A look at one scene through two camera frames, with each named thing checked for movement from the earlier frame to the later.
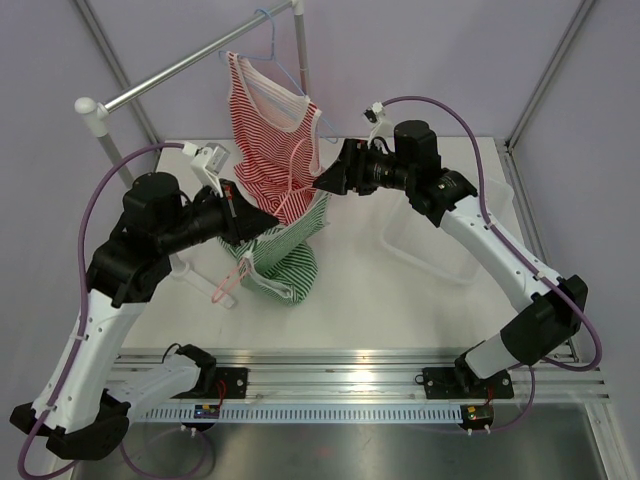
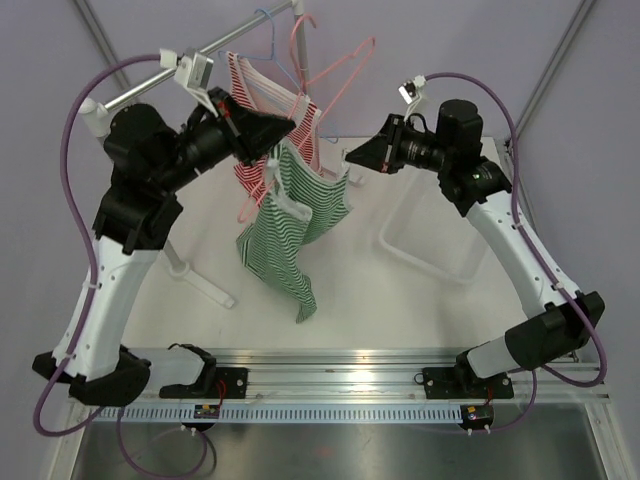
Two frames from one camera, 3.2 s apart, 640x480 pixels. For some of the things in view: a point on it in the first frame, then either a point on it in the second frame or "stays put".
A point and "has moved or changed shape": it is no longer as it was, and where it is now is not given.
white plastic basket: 413,233 stays put
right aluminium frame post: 550,69 stays put
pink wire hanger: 214,297 → 363,53
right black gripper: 349,172 → 382,153
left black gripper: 244,221 → 250,135
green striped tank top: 278,264 has moved or changed shape
